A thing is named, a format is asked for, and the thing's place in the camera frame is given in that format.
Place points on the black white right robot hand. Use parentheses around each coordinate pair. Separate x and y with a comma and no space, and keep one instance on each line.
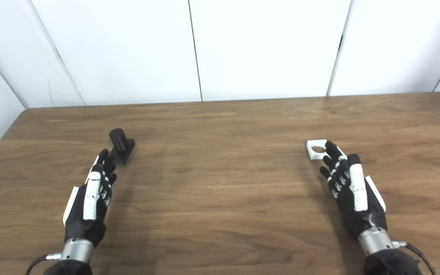
(361,219)

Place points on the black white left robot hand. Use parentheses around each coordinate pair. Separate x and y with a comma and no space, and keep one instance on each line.
(84,225)

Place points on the white square piece with hole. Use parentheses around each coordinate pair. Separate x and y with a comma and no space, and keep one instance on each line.
(313,151)

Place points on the black peg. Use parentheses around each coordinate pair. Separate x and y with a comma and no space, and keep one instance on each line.
(120,147)

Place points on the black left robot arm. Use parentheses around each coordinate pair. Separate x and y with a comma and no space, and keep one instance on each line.
(75,252)

